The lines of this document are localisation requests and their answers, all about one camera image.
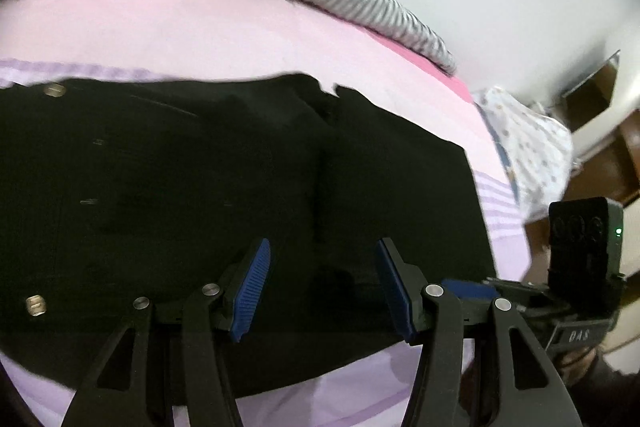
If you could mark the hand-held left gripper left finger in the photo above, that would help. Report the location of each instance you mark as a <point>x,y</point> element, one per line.
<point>250,292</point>

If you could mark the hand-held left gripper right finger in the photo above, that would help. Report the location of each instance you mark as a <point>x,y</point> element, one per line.
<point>395,292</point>

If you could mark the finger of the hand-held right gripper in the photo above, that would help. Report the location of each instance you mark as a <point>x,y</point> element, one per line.
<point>470,288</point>

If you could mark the black pants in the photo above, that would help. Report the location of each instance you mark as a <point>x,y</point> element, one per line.
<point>175,187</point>

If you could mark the person's right forearm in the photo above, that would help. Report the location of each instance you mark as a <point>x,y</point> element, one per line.
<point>607,392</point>

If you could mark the brown wooden cabinet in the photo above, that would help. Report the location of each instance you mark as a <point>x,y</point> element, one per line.
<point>607,147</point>

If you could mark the white spotted cloth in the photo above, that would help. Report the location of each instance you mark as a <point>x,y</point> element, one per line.
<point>530,157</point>

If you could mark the pink purple bed sheet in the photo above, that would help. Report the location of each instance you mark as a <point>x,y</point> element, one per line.
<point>150,22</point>

